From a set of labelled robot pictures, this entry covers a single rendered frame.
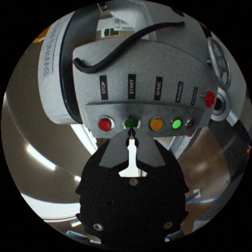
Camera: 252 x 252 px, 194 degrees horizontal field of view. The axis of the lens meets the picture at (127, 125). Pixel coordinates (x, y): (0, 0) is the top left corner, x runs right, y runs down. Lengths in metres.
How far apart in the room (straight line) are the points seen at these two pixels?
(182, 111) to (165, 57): 0.11
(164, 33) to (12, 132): 2.69
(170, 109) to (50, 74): 0.28
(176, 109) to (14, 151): 2.76
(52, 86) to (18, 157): 2.56
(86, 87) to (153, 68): 0.13
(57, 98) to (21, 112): 2.46
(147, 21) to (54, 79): 0.26
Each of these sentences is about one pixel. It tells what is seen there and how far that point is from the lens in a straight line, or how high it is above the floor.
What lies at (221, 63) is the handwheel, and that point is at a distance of 0.26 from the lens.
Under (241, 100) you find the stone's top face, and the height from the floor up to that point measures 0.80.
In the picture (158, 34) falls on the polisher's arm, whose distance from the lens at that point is 0.20.
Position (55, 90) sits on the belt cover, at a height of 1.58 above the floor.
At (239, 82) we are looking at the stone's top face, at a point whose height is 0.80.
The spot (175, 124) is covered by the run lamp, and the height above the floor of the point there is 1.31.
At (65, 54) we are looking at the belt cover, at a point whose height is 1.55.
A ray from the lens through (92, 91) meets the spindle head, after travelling 0.15.
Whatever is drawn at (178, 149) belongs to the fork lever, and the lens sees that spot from 0.56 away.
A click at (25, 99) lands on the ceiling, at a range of 2.74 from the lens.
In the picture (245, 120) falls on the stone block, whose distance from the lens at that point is 0.66.
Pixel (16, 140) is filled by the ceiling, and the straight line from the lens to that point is 2.63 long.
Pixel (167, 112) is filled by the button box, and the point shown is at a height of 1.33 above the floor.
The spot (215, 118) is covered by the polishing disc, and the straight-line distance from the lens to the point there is 0.60.
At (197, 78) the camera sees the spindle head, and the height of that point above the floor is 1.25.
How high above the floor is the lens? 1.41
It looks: 1 degrees down
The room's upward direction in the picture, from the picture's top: 90 degrees counter-clockwise
